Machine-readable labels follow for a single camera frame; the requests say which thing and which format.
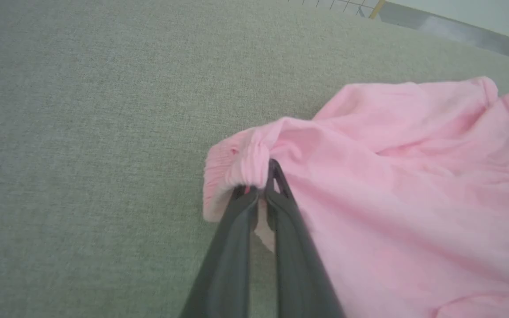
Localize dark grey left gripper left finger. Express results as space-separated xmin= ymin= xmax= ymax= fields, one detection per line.
xmin=179 ymin=185 xmax=260 ymax=318

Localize pink garment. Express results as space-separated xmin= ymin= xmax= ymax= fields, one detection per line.
xmin=202 ymin=76 xmax=509 ymax=318

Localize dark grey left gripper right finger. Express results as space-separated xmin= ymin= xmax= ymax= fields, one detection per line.
xmin=264 ymin=159 xmax=346 ymax=318

